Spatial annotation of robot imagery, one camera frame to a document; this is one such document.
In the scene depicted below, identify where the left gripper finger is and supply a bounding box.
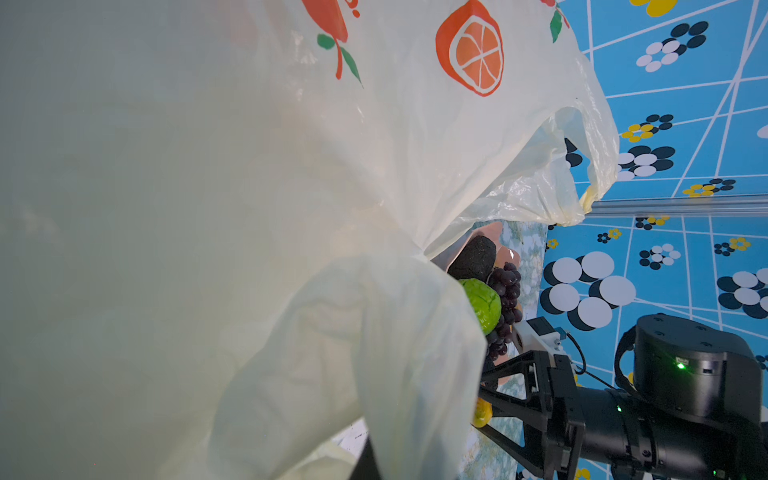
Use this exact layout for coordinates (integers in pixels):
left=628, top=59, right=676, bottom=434
left=349, top=439, right=383, bottom=480

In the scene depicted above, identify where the cream printed plastic bag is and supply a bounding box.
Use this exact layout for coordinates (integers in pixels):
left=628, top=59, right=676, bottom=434
left=1, top=1, right=619, bottom=479

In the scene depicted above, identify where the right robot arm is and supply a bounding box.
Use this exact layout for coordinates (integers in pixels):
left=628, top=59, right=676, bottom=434
left=479, top=314, right=767, bottom=479

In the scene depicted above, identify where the yellow red mango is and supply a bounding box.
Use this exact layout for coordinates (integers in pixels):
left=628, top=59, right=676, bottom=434
left=471, top=398, right=493, bottom=429

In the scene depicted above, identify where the green lime fruit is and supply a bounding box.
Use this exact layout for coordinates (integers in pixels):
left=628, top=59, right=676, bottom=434
left=459, top=278, right=502, bottom=335

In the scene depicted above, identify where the purple grape bunch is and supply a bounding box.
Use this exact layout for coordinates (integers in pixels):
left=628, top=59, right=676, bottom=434
left=486, top=262, right=523, bottom=362

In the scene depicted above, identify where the dark avocado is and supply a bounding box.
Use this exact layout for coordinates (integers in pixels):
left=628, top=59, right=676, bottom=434
left=447, top=235, right=497, bottom=283

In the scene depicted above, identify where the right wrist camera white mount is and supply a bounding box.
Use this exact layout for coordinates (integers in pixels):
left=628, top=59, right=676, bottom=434
left=512, top=317, right=567, bottom=355

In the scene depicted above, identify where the right aluminium corner post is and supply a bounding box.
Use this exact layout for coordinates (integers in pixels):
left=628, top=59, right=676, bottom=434
left=589, top=194, right=767, bottom=218

